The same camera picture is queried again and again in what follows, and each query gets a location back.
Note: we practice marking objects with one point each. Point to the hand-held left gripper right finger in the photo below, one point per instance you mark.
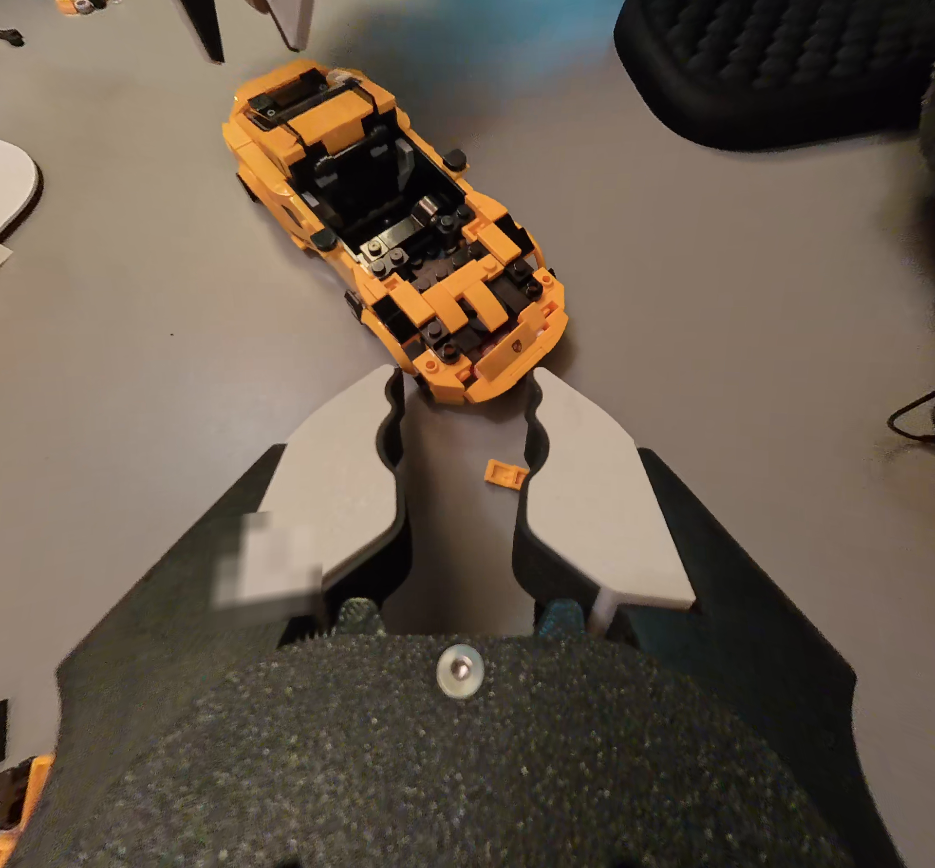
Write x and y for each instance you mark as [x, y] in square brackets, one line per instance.
[606, 510]

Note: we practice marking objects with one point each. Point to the black flat lego tile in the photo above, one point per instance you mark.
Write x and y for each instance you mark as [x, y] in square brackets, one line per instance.
[3, 729]

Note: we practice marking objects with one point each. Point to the black earphone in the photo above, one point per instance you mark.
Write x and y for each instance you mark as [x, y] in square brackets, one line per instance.
[913, 408]

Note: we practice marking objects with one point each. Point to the white wooden book stand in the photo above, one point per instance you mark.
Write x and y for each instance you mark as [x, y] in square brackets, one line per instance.
[14, 181]

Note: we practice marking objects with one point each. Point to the pile of orange black lego pieces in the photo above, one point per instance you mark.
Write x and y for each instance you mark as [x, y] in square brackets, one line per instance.
[29, 787]

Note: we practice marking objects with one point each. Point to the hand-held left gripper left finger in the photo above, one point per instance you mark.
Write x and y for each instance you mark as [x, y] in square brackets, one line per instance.
[329, 473]

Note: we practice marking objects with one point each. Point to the orange lego bracket piece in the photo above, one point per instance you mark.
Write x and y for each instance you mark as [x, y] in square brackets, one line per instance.
[505, 474]

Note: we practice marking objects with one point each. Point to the black quilted cushion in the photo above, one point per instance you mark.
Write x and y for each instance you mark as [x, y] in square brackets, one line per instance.
[774, 42]

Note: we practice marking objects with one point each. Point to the orange lego car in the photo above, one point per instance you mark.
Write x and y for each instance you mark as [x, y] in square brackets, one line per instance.
[336, 130]

